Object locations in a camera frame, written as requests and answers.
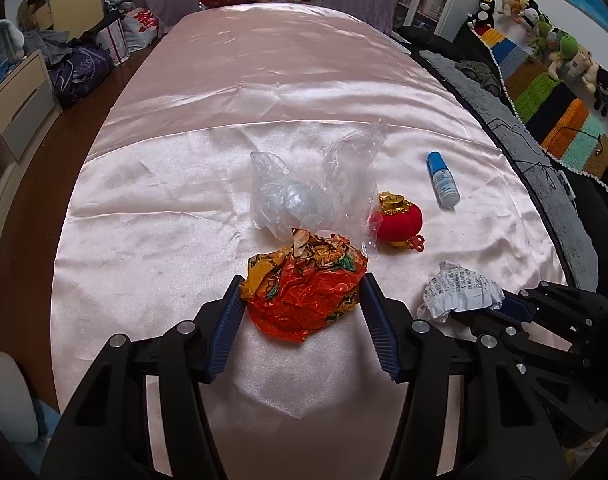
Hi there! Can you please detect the small blue-capped bottle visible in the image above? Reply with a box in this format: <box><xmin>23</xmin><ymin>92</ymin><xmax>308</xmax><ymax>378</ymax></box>
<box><xmin>426</xmin><ymin>152</ymin><xmax>461</xmax><ymax>209</ymax></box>

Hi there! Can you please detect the white red shopping bag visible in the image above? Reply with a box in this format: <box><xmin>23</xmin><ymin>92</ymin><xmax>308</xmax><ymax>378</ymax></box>
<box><xmin>121</xmin><ymin>7</ymin><xmax>162</xmax><ymax>53</ymax></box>

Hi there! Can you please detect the cardboard box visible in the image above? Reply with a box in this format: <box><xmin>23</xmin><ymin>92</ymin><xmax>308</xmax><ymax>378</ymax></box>
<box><xmin>16</xmin><ymin>0</ymin><xmax>54</xmax><ymax>31</ymax></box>

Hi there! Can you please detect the pink satin tablecloth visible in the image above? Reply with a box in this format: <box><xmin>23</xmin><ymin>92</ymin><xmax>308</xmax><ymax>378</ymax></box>
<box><xmin>50</xmin><ymin>2</ymin><xmax>569</xmax><ymax>480</ymax></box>

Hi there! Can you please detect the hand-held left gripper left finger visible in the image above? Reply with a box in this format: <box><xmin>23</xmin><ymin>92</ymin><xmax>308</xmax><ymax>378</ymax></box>
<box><xmin>41</xmin><ymin>274</ymin><xmax>247</xmax><ymax>480</ymax></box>

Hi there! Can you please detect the dark crumpled cloth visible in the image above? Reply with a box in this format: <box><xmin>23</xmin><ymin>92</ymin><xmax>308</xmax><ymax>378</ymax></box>
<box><xmin>454</xmin><ymin>60</ymin><xmax>502</xmax><ymax>96</ymax></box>

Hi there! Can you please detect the purple bag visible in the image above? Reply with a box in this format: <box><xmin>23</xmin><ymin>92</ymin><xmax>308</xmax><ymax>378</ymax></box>
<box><xmin>49</xmin><ymin>45</ymin><xmax>114</xmax><ymax>106</ymax></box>

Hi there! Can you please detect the orange plastic wrapper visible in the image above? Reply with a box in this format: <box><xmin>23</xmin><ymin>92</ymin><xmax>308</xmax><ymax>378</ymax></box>
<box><xmin>240</xmin><ymin>228</ymin><xmax>371</xmax><ymax>343</ymax></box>

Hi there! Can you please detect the white paper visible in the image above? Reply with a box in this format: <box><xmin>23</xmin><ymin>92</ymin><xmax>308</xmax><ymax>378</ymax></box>
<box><xmin>416</xmin><ymin>260</ymin><xmax>505</xmax><ymax>323</ymax></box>

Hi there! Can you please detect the grey fluffy blanket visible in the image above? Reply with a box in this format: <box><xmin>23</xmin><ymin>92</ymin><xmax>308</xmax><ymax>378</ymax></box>
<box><xmin>419</xmin><ymin>50</ymin><xmax>599</xmax><ymax>291</ymax></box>

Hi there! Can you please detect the black white cat plush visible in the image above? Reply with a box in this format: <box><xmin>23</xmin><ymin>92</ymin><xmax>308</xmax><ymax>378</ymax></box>
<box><xmin>466</xmin><ymin>0</ymin><xmax>497</xmax><ymax>31</ymax></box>

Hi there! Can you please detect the black sofa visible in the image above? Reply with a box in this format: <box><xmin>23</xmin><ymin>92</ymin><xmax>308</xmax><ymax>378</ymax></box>
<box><xmin>391</xmin><ymin>25</ymin><xmax>608</xmax><ymax>311</ymax></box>

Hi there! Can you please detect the beige television cabinet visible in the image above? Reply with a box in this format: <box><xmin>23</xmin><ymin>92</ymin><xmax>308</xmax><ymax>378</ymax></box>
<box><xmin>0</xmin><ymin>49</ymin><xmax>62</xmax><ymax>241</ymax></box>

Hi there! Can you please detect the black cable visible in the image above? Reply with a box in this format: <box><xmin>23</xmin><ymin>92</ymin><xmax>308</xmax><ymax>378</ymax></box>
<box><xmin>486</xmin><ymin>117</ymin><xmax>604</xmax><ymax>181</ymax></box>

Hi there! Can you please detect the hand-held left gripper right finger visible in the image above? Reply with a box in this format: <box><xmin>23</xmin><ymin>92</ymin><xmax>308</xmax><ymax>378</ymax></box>
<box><xmin>359</xmin><ymin>272</ymin><xmax>572</xmax><ymax>480</ymax></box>

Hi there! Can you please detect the clear plastic bag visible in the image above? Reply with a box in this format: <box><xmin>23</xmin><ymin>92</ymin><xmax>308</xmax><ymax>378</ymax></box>
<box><xmin>249</xmin><ymin>119</ymin><xmax>389</xmax><ymax>256</ymax></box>

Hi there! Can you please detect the black cushion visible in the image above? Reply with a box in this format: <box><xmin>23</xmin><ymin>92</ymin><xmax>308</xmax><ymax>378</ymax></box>
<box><xmin>394</xmin><ymin>25</ymin><xmax>459</xmax><ymax>53</ymax></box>

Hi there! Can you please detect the grey cloth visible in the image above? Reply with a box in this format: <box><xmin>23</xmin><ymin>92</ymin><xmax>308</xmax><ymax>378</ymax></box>
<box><xmin>23</xmin><ymin>29</ymin><xmax>75</xmax><ymax>66</ymax></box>

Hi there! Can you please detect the white cylindrical object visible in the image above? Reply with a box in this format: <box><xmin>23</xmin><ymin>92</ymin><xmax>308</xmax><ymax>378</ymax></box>
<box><xmin>0</xmin><ymin>347</ymin><xmax>40</xmax><ymax>443</ymax></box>

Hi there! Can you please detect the grey white garment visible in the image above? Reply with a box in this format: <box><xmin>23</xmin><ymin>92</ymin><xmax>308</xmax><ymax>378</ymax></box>
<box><xmin>0</xmin><ymin>19</ymin><xmax>26</xmax><ymax>61</ymax></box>

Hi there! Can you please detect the red gold lantern ornament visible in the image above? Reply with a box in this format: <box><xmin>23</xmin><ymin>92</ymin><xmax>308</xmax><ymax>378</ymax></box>
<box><xmin>368</xmin><ymin>191</ymin><xmax>427</xmax><ymax>252</ymax></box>

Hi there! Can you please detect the row of stuffed toys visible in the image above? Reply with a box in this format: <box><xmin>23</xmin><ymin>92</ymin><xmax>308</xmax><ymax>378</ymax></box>
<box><xmin>498</xmin><ymin>0</ymin><xmax>608</xmax><ymax>117</ymax></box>

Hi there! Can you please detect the striped crochet blanket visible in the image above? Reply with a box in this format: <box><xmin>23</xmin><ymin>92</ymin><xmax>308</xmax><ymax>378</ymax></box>
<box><xmin>476</xmin><ymin>27</ymin><xmax>608</xmax><ymax>196</ymax></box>

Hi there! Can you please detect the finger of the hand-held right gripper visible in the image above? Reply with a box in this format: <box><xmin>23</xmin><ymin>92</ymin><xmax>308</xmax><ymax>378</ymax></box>
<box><xmin>451</xmin><ymin>307</ymin><xmax>584</xmax><ymax>376</ymax></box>
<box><xmin>501</xmin><ymin>282</ymin><xmax>608</xmax><ymax>356</ymax></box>

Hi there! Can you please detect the white woven bag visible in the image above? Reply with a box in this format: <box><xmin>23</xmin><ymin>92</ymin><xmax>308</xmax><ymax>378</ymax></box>
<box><xmin>95</xmin><ymin>15</ymin><xmax>131</xmax><ymax>67</ymax></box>

